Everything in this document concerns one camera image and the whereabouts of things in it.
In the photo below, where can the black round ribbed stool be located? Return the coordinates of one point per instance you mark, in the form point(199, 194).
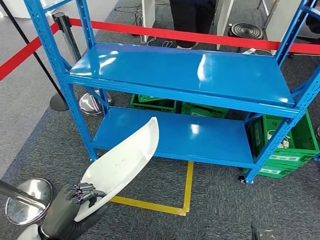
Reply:
point(246, 30)

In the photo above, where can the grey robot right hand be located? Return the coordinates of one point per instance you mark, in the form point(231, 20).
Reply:
point(263, 235)

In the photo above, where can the person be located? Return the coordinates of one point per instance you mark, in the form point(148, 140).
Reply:
point(189, 20)

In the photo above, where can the white curved plastic part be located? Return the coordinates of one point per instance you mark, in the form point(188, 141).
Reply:
point(120, 165)

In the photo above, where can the black office chair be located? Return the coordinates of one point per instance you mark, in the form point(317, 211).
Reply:
point(313, 20)

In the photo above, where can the blue metal shelf rack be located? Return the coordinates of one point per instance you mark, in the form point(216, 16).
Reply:
point(175, 69)

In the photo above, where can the red barrier belt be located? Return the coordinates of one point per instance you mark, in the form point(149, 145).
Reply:
point(149, 31)
point(20, 56)

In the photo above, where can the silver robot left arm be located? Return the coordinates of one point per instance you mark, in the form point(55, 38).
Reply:
point(27, 234)

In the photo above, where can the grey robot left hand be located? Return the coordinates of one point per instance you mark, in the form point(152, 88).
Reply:
point(60, 212)

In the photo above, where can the green plastic crate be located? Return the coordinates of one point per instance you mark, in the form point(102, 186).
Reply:
point(300, 132)
point(287, 169)
point(200, 111)
point(149, 106)

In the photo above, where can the yellow floor tape square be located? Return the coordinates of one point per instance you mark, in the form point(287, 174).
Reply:
point(187, 185)

